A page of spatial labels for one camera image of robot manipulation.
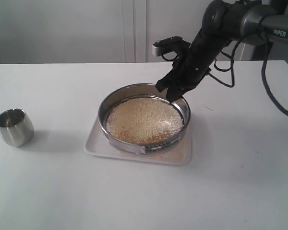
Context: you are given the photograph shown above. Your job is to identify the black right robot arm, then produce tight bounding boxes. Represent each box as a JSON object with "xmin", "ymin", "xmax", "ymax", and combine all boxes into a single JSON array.
[{"xmin": 153, "ymin": 0, "xmax": 288, "ymax": 102}]

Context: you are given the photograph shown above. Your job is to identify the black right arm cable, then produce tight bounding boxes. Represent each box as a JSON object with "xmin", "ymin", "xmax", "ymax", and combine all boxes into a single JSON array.
[{"xmin": 211, "ymin": 21, "xmax": 288, "ymax": 120}]

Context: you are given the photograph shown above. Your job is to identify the stainless steel cup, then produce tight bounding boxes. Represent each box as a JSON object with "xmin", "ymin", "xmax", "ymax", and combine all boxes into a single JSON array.
[{"xmin": 0, "ymin": 108, "xmax": 35, "ymax": 147}]

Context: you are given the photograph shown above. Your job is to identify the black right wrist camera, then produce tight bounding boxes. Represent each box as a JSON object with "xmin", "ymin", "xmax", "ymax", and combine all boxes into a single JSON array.
[{"xmin": 152, "ymin": 36, "xmax": 191, "ymax": 62}]

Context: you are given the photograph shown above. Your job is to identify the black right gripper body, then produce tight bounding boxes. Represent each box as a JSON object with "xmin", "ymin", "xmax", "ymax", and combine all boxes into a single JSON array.
[{"xmin": 171, "ymin": 0, "xmax": 245, "ymax": 92}]

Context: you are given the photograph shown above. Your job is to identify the yellow grain powder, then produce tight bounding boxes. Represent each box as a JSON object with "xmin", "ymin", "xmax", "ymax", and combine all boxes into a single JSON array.
[{"xmin": 108, "ymin": 128, "xmax": 192, "ymax": 165}]

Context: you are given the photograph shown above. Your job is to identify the white rice grains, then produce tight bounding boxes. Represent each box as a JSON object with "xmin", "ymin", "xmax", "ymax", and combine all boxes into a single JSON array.
[{"xmin": 107, "ymin": 98, "xmax": 183, "ymax": 145}]

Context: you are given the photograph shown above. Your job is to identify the white plastic tray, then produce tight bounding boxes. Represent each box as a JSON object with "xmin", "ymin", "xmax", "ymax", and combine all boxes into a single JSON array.
[{"xmin": 84, "ymin": 117, "xmax": 193, "ymax": 166}]

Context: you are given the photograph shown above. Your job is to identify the round steel sieve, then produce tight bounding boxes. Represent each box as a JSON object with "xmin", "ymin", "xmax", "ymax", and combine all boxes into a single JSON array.
[{"xmin": 97, "ymin": 83, "xmax": 191, "ymax": 155}]

